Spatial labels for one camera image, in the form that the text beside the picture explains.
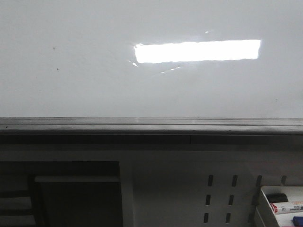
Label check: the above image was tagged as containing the white glossy whiteboard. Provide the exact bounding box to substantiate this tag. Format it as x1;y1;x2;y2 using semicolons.
0;0;303;134

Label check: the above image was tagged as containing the white pegboard panel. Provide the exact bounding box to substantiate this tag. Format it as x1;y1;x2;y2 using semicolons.
119;151;303;227

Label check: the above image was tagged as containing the dark cabinet with shelf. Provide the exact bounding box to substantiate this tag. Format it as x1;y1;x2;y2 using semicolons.
0;161;123;227

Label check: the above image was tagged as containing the black marker cap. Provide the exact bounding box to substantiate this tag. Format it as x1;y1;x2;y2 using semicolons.
266;193;289;203

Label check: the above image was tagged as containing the white marker tray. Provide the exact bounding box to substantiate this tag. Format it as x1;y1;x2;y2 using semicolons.
255;186;303;227

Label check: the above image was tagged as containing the red capped white marker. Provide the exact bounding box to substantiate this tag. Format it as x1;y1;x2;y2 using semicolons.
270;201;303;215

